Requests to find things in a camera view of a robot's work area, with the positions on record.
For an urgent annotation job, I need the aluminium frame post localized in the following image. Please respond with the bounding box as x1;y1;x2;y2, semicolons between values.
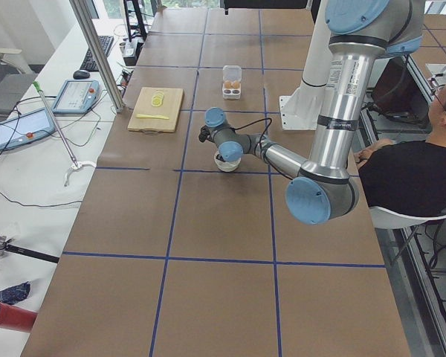
69;0;124;113

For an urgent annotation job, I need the white camera mast pedestal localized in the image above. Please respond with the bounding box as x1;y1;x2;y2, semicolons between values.
279;0;332;130

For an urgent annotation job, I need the white bowl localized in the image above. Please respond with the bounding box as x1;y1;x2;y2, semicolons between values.
213;151;241;173

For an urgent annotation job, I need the black keyboard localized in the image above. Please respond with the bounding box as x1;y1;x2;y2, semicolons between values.
79;35;114;73

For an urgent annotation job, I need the blue patterned cloth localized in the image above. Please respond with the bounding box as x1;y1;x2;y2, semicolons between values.
0;282;30;305

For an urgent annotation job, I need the far blue teach pendant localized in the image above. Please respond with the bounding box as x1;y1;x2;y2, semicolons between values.
52;80;100;115

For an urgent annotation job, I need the black tripod bar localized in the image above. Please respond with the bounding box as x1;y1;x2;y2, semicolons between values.
0;236;59;263

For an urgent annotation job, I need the metal reacher grabber stick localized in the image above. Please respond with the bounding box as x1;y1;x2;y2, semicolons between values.
33;80;97;187

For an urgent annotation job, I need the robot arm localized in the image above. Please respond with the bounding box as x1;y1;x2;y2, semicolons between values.
198;1;424;225

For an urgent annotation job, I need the near blue teach pendant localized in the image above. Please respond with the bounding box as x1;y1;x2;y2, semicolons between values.
0;108;56;151

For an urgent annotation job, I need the clear plastic egg box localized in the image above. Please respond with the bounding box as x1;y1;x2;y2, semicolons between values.
222;65;242;100

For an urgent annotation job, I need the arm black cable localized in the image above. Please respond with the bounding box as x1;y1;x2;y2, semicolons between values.
230;118;302;183

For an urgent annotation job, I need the yellow plastic knife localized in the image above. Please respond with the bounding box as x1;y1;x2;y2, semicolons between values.
135;114;169;120

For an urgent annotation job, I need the bamboo cutting board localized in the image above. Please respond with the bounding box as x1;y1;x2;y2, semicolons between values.
127;87;184;133

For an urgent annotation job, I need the black computer mouse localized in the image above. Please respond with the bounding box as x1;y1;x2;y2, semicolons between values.
73;69;91;80

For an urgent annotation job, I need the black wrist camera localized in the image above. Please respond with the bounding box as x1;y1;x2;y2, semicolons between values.
198;125;213;143

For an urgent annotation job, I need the blue teach pendant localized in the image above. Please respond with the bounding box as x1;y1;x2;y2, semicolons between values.
52;80;100;115
0;108;56;151

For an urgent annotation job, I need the white chair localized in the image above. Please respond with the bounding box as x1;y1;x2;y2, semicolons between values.
367;196;446;265

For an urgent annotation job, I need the red cylinder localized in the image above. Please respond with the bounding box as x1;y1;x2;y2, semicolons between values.
0;302;37;332

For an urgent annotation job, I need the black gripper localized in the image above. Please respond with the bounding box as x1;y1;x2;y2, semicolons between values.
216;152;233;164

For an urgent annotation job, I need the seated person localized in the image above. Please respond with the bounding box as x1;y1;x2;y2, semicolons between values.
354;85;446;216

